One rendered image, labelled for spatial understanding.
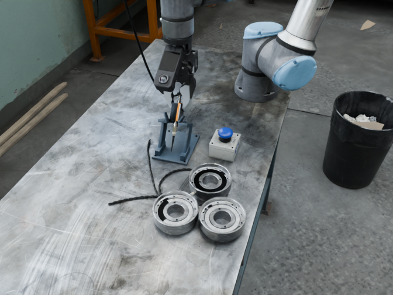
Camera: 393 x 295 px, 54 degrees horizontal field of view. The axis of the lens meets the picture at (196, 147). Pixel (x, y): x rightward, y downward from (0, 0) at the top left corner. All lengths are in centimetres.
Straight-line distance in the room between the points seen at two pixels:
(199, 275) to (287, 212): 123
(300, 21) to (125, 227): 69
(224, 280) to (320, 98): 218
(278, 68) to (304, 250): 102
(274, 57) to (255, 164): 30
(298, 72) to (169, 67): 38
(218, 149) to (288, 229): 99
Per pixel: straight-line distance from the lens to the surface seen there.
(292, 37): 111
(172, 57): 94
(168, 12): 90
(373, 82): 319
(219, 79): 139
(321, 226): 200
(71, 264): 89
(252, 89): 127
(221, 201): 91
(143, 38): 298
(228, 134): 102
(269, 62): 114
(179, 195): 92
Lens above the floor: 152
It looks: 41 degrees down
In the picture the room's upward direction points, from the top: straight up
